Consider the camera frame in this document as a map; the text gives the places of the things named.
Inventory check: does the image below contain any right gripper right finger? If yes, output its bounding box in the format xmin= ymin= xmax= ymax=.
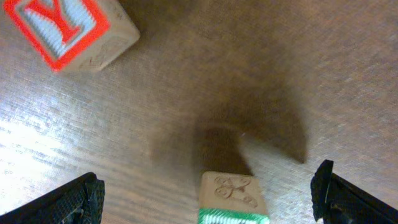
xmin=310 ymin=160 xmax=397 ymax=224

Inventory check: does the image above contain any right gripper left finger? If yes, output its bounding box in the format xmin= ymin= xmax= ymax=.
xmin=1 ymin=172 xmax=105 ymax=224

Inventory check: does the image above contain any green R block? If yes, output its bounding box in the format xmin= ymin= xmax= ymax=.
xmin=197 ymin=171 xmax=270 ymax=224

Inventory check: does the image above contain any red Y block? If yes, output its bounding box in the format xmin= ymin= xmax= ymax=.
xmin=3 ymin=0 xmax=140 ymax=72

